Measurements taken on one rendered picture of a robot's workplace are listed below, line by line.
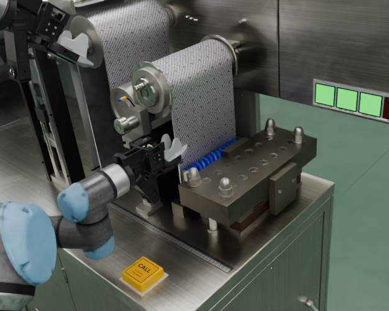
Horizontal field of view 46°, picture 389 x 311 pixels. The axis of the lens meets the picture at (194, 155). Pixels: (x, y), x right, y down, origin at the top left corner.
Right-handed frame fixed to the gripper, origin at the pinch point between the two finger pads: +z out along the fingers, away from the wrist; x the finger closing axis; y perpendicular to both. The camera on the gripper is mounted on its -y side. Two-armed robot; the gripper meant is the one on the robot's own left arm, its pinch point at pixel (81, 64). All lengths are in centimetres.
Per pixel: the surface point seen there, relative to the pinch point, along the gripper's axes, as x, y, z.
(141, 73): 1.5, 4.9, 17.7
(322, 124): 78, 52, 276
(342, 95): -35, 18, 49
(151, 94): -2.5, 0.9, 19.7
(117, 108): 16.1, -4.7, 27.1
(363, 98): -40, 19, 49
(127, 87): 10.8, 1.4, 23.3
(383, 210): -6, 2, 216
